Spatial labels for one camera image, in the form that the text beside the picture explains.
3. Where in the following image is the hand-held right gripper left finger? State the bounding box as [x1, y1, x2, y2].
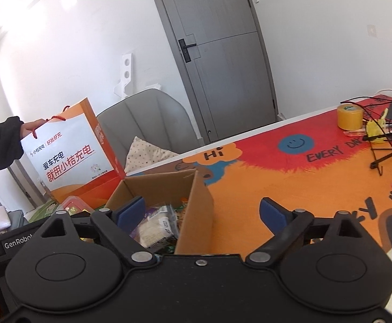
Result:
[36, 196, 157, 267]

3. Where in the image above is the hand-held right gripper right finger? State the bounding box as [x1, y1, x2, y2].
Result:
[246, 197, 366, 267]

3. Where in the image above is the clear packet with white snack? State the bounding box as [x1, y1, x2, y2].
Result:
[137, 205, 179, 248]

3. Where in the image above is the brown cardboard box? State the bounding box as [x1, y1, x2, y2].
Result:
[104, 170, 214, 254]

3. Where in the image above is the another person's forearm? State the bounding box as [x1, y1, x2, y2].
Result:
[0, 116, 26, 180]

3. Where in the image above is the colourful printed table mat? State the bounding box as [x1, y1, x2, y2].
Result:
[129, 96, 392, 290]

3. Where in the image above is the dotted beige cushion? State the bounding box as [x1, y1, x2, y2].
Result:
[125, 136, 179, 175]

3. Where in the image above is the red rimmed box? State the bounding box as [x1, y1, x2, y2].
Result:
[59, 196, 94, 214]

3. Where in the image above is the green printed box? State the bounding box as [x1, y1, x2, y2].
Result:
[36, 200, 60, 217]

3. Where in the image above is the orange and white paper bag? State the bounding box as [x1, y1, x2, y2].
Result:
[20, 97, 126, 206]

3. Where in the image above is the grey upholstered chair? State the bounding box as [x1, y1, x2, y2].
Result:
[96, 88, 201, 175]

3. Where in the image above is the yellow tape roll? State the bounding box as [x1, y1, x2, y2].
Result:
[337, 105, 365, 131]

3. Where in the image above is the black folding stand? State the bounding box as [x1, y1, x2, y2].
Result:
[362, 99, 392, 177]

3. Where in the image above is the yellow crumpled packet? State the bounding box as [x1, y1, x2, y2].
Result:
[366, 108, 390, 143]

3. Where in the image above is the white panel with round holes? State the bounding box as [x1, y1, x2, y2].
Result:
[113, 53, 135, 100]

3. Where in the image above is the grey door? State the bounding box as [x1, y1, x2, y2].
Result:
[145, 0, 279, 143]

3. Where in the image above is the black door handle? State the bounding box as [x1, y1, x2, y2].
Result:
[178, 38, 197, 63]

